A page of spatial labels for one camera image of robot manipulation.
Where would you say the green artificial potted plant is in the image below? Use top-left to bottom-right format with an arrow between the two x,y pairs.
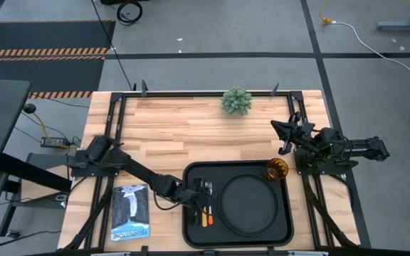
221,86 -> 253,117

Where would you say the white floor cable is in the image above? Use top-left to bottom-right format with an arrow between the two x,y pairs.
332,20 -> 410,80

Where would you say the Yellowstone waterfall book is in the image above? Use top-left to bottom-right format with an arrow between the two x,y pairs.
110,183 -> 151,242

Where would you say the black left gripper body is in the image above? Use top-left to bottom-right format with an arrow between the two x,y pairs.
180,176 -> 206,225

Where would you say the yellow floor cable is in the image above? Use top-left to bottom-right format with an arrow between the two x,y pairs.
30,112 -> 71,149

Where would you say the yellow cable plug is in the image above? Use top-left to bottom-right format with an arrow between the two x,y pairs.
318,0 -> 335,25

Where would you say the amber faceted glass cup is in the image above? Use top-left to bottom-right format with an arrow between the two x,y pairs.
264,157 -> 290,181

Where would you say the black round plate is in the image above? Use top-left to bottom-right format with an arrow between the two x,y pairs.
219,173 -> 280,237

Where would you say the spoon with yellow handle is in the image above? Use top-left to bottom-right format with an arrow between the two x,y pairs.
201,181 -> 209,228

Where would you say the black power adapter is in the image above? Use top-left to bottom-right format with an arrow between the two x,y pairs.
40,137 -> 67,149

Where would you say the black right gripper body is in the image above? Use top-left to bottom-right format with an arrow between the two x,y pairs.
281,112 -> 316,156

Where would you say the fork with orange handle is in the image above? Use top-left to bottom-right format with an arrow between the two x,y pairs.
206,181 -> 215,226

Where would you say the coiled black cable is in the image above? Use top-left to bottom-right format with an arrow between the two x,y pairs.
116,1 -> 144,26

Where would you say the grey metal table leg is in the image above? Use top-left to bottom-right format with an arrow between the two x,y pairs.
376,0 -> 410,33

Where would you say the black equipment stand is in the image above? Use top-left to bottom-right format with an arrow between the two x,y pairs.
0,152 -> 73,238

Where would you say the black textured serving tray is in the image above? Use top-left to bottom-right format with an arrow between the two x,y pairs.
182,160 -> 295,250

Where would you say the thin black hanging cable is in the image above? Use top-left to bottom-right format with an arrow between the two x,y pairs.
90,0 -> 135,90

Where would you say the black aluminium table frame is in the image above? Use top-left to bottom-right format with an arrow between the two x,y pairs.
62,90 -> 361,252

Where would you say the black hazard-striped floor mat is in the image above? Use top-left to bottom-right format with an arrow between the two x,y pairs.
0,19 -> 117,58
0,55 -> 106,100

